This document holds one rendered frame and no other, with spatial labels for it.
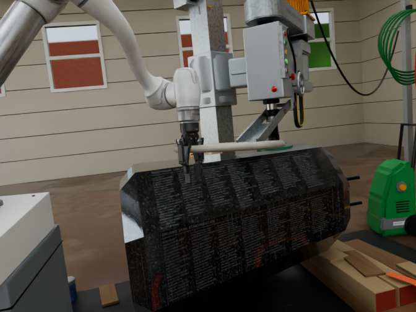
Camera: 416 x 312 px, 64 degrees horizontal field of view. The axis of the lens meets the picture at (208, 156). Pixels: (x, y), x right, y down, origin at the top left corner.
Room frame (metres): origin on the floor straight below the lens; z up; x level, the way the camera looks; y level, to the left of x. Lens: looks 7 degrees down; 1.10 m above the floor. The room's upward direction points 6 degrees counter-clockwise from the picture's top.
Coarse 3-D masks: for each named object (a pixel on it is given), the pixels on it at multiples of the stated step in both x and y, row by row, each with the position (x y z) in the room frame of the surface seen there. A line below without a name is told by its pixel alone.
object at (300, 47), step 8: (288, 32) 2.02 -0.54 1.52; (288, 40) 2.03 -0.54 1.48; (296, 40) 2.46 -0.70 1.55; (296, 48) 2.33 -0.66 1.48; (304, 48) 2.47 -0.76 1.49; (296, 56) 2.27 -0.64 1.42; (296, 64) 2.15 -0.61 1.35; (296, 72) 2.23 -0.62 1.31; (296, 80) 2.21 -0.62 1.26; (296, 88) 2.20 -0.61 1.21; (312, 88) 2.64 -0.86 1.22
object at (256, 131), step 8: (280, 104) 2.22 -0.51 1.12; (288, 104) 2.17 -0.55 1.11; (296, 104) 2.19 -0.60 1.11; (280, 112) 2.01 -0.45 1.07; (256, 120) 1.96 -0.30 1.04; (272, 120) 1.87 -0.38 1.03; (280, 120) 2.00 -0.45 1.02; (248, 128) 1.84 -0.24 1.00; (256, 128) 1.94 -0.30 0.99; (264, 128) 1.91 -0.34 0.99; (272, 128) 1.85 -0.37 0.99; (240, 136) 1.74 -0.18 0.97; (248, 136) 1.83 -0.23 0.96; (256, 136) 1.81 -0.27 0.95; (264, 136) 1.73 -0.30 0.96
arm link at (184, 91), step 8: (176, 72) 1.32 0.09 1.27; (184, 72) 1.30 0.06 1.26; (192, 72) 1.31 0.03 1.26; (176, 80) 1.31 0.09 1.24; (184, 80) 1.29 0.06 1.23; (192, 80) 1.30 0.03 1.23; (168, 88) 1.35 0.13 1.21; (176, 88) 1.31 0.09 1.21; (184, 88) 1.29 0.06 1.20; (192, 88) 1.30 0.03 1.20; (168, 96) 1.35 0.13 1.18; (176, 96) 1.31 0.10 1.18; (184, 96) 1.29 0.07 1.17; (192, 96) 1.29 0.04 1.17; (200, 96) 1.33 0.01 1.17; (176, 104) 1.32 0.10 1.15; (184, 104) 1.29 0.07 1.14; (192, 104) 1.30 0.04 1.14
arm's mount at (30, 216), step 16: (48, 192) 1.01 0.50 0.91; (0, 208) 0.87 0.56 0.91; (16, 208) 0.87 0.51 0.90; (32, 208) 0.86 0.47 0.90; (48, 208) 0.99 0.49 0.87; (0, 224) 0.75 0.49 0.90; (16, 224) 0.76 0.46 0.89; (32, 224) 0.85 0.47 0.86; (48, 224) 0.96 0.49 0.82; (0, 240) 0.67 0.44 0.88; (16, 240) 0.74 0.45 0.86; (32, 240) 0.83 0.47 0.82; (0, 256) 0.66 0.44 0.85; (16, 256) 0.73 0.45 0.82; (0, 272) 0.65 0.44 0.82
